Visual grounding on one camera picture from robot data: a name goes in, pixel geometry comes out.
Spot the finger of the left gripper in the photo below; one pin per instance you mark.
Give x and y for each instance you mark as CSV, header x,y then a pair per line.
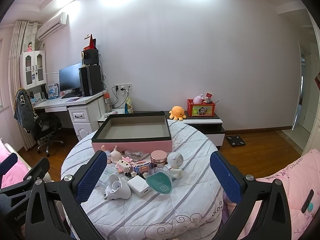
x,y
8,163
39,171

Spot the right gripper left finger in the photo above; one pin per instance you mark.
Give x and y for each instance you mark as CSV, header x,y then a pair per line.
x,y
43,220

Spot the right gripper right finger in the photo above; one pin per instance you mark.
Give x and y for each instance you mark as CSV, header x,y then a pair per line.
x,y
273,218

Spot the white night light plug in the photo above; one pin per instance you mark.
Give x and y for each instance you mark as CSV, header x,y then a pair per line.
x,y
117,188

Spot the dental flossers clear box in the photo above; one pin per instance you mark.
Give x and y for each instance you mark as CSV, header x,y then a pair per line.
x,y
109,170

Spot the pink block figure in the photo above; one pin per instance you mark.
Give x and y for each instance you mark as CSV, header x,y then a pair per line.
x,y
124,165

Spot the white charger cube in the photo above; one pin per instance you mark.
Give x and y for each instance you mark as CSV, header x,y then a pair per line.
x,y
139,186

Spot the clear plastic bag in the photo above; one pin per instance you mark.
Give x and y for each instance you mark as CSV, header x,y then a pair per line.
x,y
135,156

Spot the clear round floss container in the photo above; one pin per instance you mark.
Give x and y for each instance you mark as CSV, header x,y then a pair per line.
x,y
159,180

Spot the rose gold round jar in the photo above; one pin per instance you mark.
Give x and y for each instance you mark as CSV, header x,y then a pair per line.
x,y
158,157

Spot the white astronaut figurine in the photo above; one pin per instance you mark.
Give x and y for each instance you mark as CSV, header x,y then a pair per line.
x,y
174,162

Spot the colourful block radio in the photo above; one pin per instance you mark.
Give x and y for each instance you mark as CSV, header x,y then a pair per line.
x,y
142,166

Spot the black office chair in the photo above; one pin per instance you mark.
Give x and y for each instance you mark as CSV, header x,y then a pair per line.
x,y
47,130

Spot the pink bed quilt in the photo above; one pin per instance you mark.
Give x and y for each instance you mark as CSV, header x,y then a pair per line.
x,y
301,183

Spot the white desk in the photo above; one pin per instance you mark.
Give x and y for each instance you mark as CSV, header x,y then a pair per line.
x,y
84,112

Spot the black bathroom scale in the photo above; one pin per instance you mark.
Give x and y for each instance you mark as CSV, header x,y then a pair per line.
x,y
235,140

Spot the orange cap bottle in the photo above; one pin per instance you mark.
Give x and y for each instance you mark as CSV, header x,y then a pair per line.
x,y
108,104

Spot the black computer monitor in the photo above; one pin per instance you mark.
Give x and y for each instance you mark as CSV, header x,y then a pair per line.
x,y
69,77

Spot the white glass cabinet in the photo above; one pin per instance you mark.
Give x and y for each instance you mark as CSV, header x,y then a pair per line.
x,y
33,69

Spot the black computer tower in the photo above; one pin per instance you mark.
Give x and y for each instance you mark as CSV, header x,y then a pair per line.
x,y
90,80

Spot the yellow snack bag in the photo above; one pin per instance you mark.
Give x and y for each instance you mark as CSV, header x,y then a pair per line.
x,y
128,106

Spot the black white tv cabinet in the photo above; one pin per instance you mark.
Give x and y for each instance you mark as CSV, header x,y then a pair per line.
x,y
211,126

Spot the pink black storage box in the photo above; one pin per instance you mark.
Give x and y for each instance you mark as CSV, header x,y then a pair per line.
x,y
137,132

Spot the black speaker with red flag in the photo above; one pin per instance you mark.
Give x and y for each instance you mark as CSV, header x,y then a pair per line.
x,y
90,54

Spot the beige curtain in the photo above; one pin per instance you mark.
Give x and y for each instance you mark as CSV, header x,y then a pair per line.
x,y
14,76

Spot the red toy crate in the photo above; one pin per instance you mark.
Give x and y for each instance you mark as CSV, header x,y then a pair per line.
x,y
203,109

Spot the pink plush toy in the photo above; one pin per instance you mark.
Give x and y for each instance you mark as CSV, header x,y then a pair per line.
x,y
198,99

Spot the orange octopus plush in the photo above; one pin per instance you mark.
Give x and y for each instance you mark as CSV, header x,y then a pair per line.
x,y
177,113

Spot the white air conditioner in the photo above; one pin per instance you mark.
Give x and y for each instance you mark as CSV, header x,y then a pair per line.
x,y
54,24

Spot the white wall socket strip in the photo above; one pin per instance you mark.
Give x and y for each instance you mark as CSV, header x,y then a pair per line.
x,y
126,86

